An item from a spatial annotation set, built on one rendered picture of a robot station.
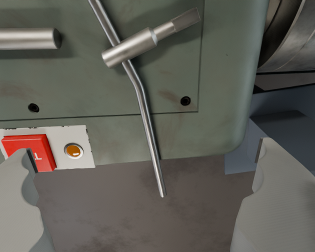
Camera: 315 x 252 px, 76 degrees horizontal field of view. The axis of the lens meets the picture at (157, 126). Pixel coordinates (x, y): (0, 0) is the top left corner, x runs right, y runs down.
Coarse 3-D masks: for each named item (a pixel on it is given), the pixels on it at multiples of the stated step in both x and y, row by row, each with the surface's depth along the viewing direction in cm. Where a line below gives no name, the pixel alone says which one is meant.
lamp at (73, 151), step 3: (69, 147) 30; (72, 147) 30; (75, 147) 30; (66, 150) 30; (69, 150) 30; (72, 150) 30; (75, 150) 30; (78, 150) 30; (69, 153) 30; (72, 153) 30; (75, 153) 30; (78, 153) 31; (75, 156) 31
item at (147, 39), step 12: (192, 12) 21; (168, 24) 22; (180, 24) 22; (132, 36) 22; (144, 36) 22; (156, 36) 22; (108, 48) 23; (120, 48) 22; (132, 48) 22; (144, 48) 22; (108, 60) 23; (120, 60) 23
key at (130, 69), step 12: (96, 0) 20; (96, 12) 21; (108, 24) 22; (108, 36) 22; (132, 72) 24; (132, 84) 25; (144, 96) 26; (144, 108) 26; (144, 120) 27; (156, 156) 30; (156, 168) 31; (156, 180) 33
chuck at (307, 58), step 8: (312, 32) 28; (312, 40) 29; (304, 48) 30; (312, 48) 30; (296, 56) 32; (304, 56) 32; (312, 56) 32; (288, 64) 34; (296, 64) 34; (304, 64) 34; (312, 64) 35
